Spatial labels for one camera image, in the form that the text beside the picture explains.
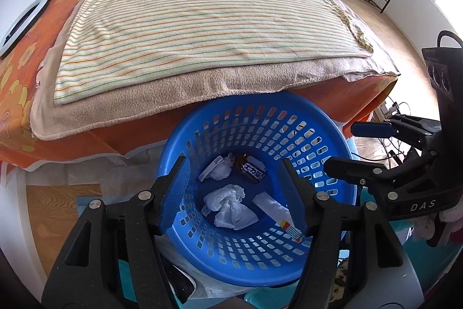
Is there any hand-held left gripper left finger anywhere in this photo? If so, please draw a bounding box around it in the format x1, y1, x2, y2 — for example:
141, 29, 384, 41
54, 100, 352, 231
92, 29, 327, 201
41, 156, 191, 309

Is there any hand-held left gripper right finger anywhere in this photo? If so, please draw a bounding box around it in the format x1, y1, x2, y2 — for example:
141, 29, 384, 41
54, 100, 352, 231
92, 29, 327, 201
278, 159, 415, 309

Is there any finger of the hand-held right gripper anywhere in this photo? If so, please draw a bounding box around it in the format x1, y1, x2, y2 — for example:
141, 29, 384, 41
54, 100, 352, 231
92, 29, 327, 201
324, 157, 436, 203
352, 114, 442, 151

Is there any long white wrapper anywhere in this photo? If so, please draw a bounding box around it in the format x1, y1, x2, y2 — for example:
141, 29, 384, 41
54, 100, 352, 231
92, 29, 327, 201
252, 191, 304, 243

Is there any white paper cup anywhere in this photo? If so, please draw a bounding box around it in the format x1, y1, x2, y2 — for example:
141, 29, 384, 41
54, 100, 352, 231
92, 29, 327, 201
198, 156, 222, 182

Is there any brown chocolate bar wrapper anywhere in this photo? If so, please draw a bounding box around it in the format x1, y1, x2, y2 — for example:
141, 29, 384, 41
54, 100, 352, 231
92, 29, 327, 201
234, 154, 267, 184

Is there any white tissue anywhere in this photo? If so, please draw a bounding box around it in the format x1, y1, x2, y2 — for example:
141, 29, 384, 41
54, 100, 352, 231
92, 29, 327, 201
212, 156, 233, 181

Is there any white plastic bag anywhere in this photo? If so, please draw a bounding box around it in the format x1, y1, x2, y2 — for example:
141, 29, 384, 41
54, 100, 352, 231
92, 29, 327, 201
202, 185, 260, 231

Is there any blue plastic basket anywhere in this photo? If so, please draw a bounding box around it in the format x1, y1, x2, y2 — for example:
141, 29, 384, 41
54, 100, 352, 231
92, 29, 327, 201
157, 92, 359, 288

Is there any person's right hand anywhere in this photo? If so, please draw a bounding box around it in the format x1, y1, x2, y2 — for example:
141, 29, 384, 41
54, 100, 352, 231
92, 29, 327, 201
413, 215, 439, 247

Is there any white plastic sheet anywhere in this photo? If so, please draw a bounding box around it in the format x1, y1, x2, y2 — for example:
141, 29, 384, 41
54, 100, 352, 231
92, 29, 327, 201
1, 144, 161, 188

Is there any beige terry towel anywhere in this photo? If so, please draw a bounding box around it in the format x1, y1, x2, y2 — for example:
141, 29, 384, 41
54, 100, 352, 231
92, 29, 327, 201
29, 0, 400, 142

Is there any striped cream towel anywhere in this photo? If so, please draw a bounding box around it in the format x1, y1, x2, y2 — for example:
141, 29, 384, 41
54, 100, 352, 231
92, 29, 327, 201
54, 0, 374, 106

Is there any orange floral cloth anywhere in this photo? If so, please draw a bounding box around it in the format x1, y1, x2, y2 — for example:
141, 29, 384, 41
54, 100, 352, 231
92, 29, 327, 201
0, 0, 400, 180

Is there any black power cable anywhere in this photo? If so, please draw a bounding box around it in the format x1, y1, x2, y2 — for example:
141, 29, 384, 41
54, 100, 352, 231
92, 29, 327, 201
376, 97, 411, 167

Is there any ring light with black stand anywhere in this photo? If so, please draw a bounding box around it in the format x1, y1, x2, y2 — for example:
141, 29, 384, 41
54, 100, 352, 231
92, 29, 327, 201
0, 0, 95, 58

